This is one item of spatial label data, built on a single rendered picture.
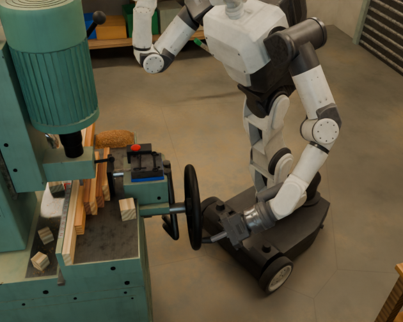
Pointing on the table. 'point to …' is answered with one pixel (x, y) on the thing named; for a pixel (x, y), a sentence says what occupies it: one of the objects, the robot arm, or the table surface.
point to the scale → (64, 211)
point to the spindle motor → (52, 62)
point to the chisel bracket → (69, 165)
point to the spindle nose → (72, 144)
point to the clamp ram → (114, 176)
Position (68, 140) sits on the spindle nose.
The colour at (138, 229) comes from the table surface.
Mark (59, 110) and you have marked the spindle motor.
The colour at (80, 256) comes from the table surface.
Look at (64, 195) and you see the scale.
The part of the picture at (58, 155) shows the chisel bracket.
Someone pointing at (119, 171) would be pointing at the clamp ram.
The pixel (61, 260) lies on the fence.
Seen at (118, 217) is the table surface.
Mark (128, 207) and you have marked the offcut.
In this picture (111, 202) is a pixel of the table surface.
